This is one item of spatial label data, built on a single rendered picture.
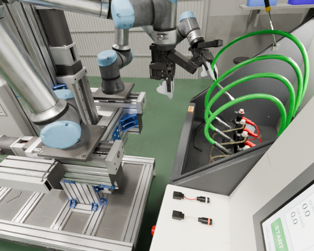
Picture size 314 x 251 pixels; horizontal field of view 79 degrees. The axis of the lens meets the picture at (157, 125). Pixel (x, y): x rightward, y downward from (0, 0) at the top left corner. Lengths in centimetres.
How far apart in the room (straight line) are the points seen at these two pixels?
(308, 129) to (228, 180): 30
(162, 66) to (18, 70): 41
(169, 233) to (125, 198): 103
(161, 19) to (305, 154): 50
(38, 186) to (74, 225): 76
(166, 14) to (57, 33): 51
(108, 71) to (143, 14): 63
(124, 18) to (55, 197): 156
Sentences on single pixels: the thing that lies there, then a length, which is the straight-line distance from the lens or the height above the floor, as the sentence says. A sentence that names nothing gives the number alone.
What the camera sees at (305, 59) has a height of 134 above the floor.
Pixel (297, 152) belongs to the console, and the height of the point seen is 129.
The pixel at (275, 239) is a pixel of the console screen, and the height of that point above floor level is 118.
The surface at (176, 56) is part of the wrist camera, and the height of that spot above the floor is 138.
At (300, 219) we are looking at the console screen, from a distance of 43.
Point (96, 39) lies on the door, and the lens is 421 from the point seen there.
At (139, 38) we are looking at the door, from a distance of 390.
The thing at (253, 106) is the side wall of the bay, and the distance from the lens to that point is 128.
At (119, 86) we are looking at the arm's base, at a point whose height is 108.
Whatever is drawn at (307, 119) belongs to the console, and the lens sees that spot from 49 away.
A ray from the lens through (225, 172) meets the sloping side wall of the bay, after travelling 65.
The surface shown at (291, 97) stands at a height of 128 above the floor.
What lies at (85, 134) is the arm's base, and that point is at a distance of 87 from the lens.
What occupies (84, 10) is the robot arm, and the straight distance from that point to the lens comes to 72.
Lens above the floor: 158
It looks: 37 degrees down
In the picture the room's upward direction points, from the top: 4 degrees counter-clockwise
